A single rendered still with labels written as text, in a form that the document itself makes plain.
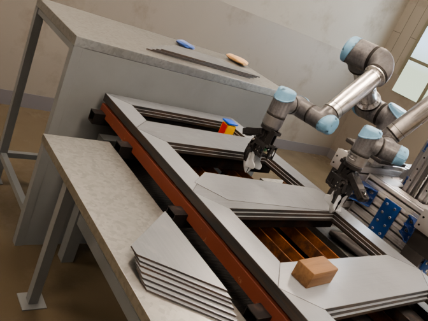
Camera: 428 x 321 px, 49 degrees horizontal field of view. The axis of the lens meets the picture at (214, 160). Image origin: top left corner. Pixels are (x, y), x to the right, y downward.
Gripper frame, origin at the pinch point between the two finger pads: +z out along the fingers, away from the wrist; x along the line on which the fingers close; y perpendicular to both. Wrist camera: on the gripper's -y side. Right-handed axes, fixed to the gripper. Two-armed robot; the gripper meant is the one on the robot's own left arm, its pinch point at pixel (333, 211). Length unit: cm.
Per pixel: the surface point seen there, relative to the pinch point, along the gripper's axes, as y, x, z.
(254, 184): 17.7, 28.2, 0.6
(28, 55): 147, 78, 9
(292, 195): 11.5, 12.7, 0.7
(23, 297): 57, 84, 85
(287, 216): 0.4, 24.3, 2.9
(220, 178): 19.9, 43.5, 0.6
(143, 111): 78, 47, 2
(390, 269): -32.5, 5.0, 0.9
